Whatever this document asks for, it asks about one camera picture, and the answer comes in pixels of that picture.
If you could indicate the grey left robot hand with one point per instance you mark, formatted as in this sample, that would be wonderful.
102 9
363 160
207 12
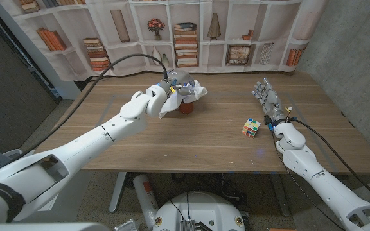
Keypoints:
178 80

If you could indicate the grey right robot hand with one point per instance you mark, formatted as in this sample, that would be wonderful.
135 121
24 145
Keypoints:
272 100

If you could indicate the white cloth napkin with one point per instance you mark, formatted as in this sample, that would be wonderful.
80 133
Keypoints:
172 102

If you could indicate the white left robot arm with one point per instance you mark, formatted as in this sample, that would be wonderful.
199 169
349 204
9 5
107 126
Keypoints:
75 154

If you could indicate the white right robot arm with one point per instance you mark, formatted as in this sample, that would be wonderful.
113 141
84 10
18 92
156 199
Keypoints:
329 186

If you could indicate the Rubik's cube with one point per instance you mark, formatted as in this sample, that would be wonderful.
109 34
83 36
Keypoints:
250 128

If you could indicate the red mug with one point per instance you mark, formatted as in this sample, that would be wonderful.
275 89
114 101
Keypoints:
186 107

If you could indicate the printed bookshelf backdrop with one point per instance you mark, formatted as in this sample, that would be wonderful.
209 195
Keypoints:
124 61

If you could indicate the grey metal table leg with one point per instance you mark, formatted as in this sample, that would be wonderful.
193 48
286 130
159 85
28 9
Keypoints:
117 192
280 195

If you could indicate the white cylinder with orange label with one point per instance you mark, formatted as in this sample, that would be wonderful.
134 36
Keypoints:
144 199

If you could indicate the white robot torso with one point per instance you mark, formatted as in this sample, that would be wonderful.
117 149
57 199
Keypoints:
204 208

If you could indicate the silver finned heat sink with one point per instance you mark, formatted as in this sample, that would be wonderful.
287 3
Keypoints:
187 225

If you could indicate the perforated metal cabinet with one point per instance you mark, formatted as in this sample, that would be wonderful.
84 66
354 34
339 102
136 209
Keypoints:
8 80

